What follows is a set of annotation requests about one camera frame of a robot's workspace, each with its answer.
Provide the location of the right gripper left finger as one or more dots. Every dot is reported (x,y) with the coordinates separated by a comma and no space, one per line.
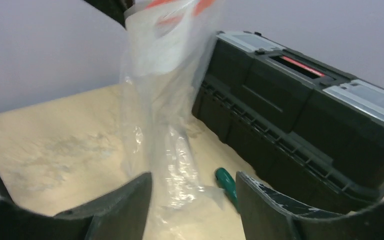
(118,215)

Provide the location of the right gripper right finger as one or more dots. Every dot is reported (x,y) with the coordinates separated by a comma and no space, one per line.
(267,214)

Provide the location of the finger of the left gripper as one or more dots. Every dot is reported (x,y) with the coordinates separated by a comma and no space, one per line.
(114,9)

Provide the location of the clear orange-zip bag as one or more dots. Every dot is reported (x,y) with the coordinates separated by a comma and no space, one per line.
(170,44)

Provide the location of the black plastic toolbox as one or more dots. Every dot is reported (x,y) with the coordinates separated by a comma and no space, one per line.
(311,131)

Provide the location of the green handle screwdriver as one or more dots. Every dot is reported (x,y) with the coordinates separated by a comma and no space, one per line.
(226,182)

